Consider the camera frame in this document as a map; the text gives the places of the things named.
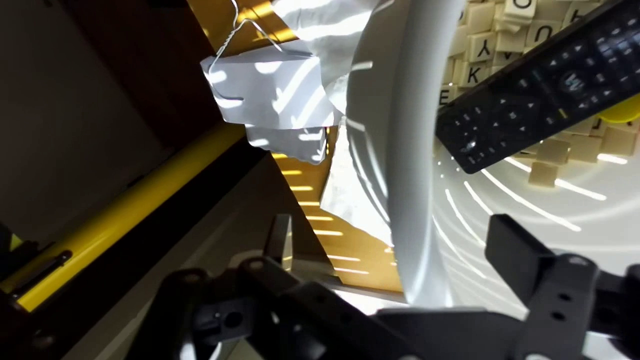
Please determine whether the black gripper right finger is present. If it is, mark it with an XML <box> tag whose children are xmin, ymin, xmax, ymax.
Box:
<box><xmin>484</xmin><ymin>211</ymin><xmax>640</xmax><ymax>360</ymax></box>

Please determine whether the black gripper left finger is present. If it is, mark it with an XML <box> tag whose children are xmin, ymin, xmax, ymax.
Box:
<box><xmin>126</xmin><ymin>256</ymin><xmax>416</xmax><ymax>360</ymax></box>

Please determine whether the wooden letter tile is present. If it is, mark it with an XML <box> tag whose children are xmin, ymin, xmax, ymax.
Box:
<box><xmin>501</xmin><ymin>0</ymin><xmax>539</xmax><ymax>21</ymax></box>
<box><xmin>528</xmin><ymin>158</ymin><xmax>562</xmax><ymax>190</ymax></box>
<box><xmin>459</xmin><ymin>59</ymin><xmax>495</xmax><ymax>88</ymax></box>
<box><xmin>600</xmin><ymin>124</ymin><xmax>640</xmax><ymax>160</ymax></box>
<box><xmin>466</xmin><ymin>30</ymin><xmax>499</xmax><ymax>65</ymax></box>

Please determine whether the small yellow object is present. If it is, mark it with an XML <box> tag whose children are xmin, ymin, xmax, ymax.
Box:
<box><xmin>595</xmin><ymin>92</ymin><xmax>640</xmax><ymax>129</ymax></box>

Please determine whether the black remote control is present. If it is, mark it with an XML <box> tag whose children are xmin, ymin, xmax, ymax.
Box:
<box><xmin>433</xmin><ymin>0</ymin><xmax>640</xmax><ymax>175</ymax></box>

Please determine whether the white slotted bowl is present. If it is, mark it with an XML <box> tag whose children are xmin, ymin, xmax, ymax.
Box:
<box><xmin>317</xmin><ymin>0</ymin><xmax>640</xmax><ymax>315</ymax></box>

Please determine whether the crumpled white paper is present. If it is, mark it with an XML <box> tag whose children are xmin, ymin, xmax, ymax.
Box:
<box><xmin>317</xmin><ymin>135</ymin><xmax>396</xmax><ymax>249</ymax></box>

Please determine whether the yellow black hazard barrier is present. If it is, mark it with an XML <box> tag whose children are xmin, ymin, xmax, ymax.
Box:
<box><xmin>0</xmin><ymin>122</ymin><xmax>250</xmax><ymax>315</ymax></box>

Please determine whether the thin white wire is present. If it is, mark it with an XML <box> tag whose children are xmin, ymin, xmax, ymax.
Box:
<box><xmin>209</xmin><ymin>0</ymin><xmax>282</xmax><ymax>57</ymax></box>

